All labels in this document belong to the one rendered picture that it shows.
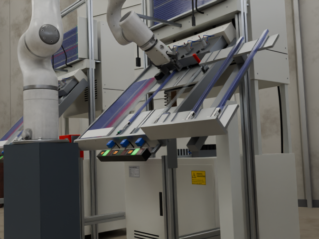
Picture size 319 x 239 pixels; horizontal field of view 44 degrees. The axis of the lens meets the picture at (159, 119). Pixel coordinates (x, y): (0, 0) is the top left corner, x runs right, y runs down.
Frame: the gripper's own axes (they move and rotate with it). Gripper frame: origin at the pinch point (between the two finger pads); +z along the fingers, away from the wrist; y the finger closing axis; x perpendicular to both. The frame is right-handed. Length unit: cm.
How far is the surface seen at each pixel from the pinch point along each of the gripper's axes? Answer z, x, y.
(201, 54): 9.0, -18.8, -0.3
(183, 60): 9.5, -18.6, 12.3
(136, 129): 5.3, 29.1, 9.6
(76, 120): 123, -115, 413
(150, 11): -8, -53, 47
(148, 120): 7.0, 22.7, 8.1
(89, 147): 8, 36, 48
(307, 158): 245, -128, 95
